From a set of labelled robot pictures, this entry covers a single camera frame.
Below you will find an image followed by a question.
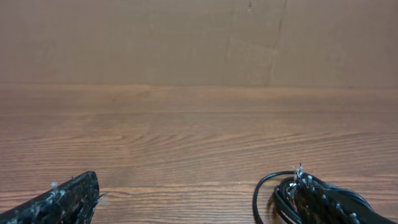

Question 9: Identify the cardboard backboard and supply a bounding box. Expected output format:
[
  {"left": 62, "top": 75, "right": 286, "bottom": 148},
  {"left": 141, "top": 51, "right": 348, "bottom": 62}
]
[{"left": 1, "top": 0, "right": 397, "bottom": 88}]

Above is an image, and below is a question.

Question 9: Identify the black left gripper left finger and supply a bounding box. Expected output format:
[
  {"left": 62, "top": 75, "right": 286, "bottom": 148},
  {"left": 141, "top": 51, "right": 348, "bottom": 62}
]
[{"left": 1, "top": 171, "right": 100, "bottom": 224}]

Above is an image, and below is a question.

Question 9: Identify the black split-end USB cable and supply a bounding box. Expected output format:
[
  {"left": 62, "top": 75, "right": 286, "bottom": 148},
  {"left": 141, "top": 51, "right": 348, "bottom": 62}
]
[{"left": 252, "top": 170, "right": 374, "bottom": 224}]

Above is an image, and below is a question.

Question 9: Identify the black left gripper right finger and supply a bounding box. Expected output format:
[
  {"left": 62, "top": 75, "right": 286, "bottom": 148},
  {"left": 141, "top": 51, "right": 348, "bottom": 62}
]
[{"left": 294, "top": 172, "right": 395, "bottom": 224}]

